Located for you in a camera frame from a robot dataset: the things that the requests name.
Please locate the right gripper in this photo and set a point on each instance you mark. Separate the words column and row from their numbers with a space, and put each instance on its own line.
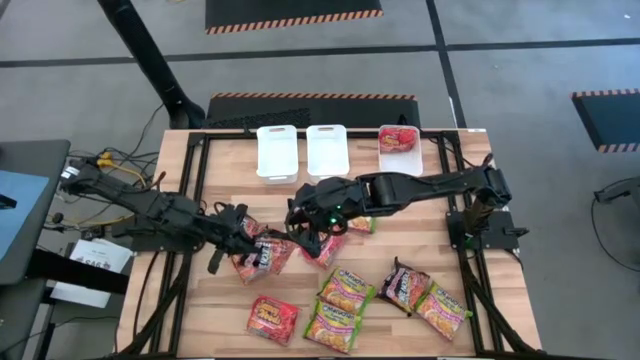
column 315, row 217

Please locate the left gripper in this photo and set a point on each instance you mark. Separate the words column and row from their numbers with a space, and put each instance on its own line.
column 217, row 230

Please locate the red Saucy Noodle pack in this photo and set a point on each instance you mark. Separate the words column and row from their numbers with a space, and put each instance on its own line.
column 272, row 320
column 330, row 252
column 397, row 140
column 245, row 271

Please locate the green Maruchan noodle pack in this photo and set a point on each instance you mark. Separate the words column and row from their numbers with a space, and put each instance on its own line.
column 364, row 225
column 346, row 290
column 332, row 329
column 442, row 311

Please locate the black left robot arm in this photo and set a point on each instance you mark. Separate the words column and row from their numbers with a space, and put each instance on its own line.
column 150, row 205

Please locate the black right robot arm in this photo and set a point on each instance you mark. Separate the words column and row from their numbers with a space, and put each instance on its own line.
column 425, row 187

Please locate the white plastic bin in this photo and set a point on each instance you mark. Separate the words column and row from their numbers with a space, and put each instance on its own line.
column 327, row 150
column 277, row 155
column 400, row 165

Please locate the black mat striped edge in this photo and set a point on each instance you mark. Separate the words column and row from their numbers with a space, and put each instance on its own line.
column 295, row 10
column 610, row 120
column 350, row 112

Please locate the white printed paper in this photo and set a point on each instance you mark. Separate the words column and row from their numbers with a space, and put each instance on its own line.
column 100, row 255

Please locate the yellow power plug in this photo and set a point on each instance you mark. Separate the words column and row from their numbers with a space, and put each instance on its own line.
column 105, row 161

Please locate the black desk leg bar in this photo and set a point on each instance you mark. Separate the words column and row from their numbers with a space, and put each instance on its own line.
column 75, row 272

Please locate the white plain paper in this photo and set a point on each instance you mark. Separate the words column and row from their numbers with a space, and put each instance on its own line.
column 80, row 295

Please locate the black round knob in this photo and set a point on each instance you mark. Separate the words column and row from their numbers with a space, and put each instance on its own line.
column 57, row 218

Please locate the blue sheet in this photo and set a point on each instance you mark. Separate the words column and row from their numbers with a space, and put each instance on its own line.
column 20, row 215

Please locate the dark grey desk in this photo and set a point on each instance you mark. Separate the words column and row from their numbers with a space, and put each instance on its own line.
column 30, row 155

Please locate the small black object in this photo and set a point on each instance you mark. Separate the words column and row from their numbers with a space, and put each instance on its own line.
column 6, row 202

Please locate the dark chair base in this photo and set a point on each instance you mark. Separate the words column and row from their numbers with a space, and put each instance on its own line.
column 620, row 190

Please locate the black camera stand pole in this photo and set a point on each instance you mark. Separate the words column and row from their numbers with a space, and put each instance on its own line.
column 145, row 55

